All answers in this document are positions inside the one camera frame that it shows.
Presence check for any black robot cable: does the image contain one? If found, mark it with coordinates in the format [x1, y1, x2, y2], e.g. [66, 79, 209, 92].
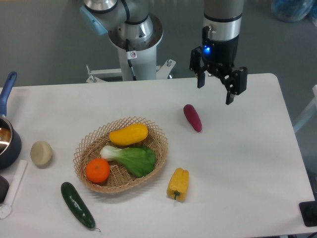
[124, 39, 137, 81]

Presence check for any dark green cucumber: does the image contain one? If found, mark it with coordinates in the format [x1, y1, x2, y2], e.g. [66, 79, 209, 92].
[60, 181, 101, 232]

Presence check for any green bok choy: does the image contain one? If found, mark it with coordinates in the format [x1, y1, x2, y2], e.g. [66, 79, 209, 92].
[100, 145, 156, 178]

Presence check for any white handled utensil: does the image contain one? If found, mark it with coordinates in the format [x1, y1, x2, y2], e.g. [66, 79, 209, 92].
[0, 160, 28, 220]

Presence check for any black device at edge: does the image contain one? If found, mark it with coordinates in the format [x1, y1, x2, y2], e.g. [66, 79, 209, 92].
[299, 201, 317, 227]

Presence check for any woven wicker basket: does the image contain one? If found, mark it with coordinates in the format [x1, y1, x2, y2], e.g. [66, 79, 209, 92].
[73, 117, 168, 194]

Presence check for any yellow mango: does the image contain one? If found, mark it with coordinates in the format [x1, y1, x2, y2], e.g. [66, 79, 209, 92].
[109, 123, 148, 146]

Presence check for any dark blue saucepan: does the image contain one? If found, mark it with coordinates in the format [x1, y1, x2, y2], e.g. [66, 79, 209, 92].
[0, 71, 22, 170]

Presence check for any beige round bun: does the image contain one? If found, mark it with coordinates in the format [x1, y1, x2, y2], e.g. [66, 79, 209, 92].
[30, 141, 53, 166]

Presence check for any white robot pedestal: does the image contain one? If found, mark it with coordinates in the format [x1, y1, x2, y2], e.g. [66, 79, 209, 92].
[86, 13, 176, 83]

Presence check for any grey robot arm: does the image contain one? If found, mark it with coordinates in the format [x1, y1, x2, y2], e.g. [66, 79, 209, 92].
[80, 0, 248, 104]

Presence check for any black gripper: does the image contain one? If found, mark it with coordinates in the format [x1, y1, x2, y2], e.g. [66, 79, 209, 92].
[189, 26, 248, 105]

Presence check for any blue plastic bag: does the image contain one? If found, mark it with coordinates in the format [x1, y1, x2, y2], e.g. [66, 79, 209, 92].
[270, 0, 316, 23]

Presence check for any orange tangerine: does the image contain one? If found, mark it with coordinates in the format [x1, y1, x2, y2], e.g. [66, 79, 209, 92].
[85, 158, 110, 183]

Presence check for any yellow bell pepper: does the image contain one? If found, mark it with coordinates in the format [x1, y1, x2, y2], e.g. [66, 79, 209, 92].
[166, 168, 189, 202]

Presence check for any dark round object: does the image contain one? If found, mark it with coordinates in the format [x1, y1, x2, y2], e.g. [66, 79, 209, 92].
[0, 176, 9, 203]

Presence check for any purple sweet potato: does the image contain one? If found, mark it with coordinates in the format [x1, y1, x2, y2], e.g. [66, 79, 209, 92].
[183, 104, 203, 132]

